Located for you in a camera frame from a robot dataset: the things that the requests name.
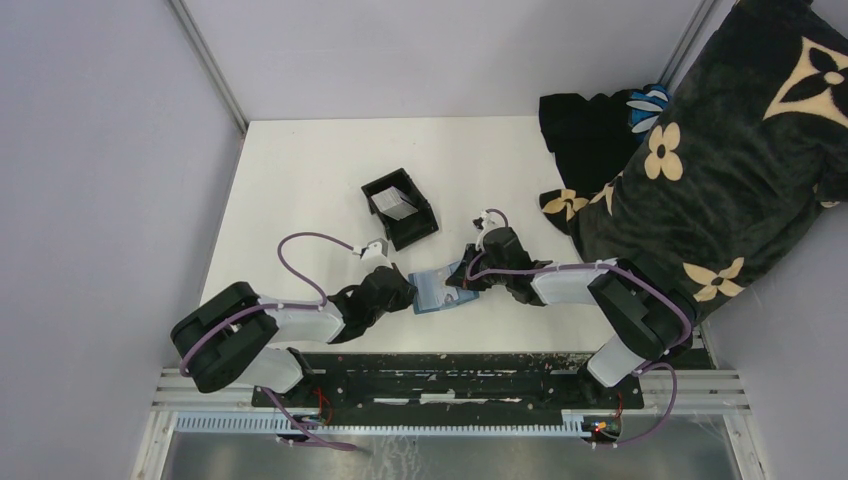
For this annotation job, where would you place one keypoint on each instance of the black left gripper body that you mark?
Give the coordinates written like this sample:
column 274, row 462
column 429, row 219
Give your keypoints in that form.
column 400, row 301

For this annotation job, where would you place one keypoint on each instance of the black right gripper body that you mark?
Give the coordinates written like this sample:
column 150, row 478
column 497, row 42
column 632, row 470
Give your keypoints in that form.
column 479, row 270

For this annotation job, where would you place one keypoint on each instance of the blue leather card holder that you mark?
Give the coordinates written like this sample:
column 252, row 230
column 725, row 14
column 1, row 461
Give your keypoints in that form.
column 434, row 295

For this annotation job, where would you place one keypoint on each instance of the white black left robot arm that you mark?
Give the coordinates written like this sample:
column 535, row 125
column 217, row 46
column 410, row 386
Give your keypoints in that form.
column 230, row 338

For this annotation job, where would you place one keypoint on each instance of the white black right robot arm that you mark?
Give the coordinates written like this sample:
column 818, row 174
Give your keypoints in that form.
column 649, row 313

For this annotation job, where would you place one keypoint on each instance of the black plastic card bin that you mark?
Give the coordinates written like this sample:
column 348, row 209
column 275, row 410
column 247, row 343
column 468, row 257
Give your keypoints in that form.
column 412, row 229

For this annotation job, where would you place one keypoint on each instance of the stack of silver cards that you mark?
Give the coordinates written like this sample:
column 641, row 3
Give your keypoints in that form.
column 393, row 203

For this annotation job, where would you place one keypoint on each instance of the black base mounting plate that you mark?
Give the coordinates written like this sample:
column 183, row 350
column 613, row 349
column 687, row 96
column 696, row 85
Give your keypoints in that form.
column 454, row 390

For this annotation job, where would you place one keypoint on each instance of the black cloth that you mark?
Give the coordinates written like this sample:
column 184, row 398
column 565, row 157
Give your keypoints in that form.
column 591, row 139

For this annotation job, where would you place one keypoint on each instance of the blue white patterned cloth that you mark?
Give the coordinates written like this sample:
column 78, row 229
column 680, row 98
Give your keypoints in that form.
column 645, row 106

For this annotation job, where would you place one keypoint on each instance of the black floral fleece blanket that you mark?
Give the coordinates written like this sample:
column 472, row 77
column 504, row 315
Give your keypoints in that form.
column 749, row 152

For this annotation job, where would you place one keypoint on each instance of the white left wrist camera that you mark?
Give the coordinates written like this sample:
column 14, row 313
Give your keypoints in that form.
column 375, row 255

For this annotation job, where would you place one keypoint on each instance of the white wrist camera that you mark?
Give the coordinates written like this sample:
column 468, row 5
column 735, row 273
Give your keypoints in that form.
column 375, row 255
column 490, row 219

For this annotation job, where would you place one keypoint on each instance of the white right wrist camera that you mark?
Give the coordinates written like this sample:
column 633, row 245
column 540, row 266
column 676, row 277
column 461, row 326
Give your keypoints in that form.
column 490, row 219

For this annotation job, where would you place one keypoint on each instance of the aluminium frame rail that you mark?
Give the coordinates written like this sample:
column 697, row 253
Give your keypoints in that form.
column 708, row 392

